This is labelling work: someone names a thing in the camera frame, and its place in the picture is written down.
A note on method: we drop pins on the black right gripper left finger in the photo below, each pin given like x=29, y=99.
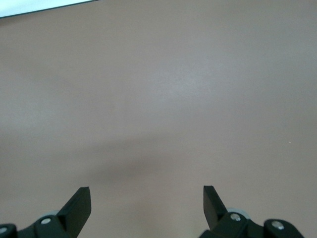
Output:
x=71, y=218

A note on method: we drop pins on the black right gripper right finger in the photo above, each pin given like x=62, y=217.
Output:
x=215, y=218

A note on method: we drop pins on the brown table cover sheet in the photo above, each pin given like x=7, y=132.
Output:
x=158, y=99

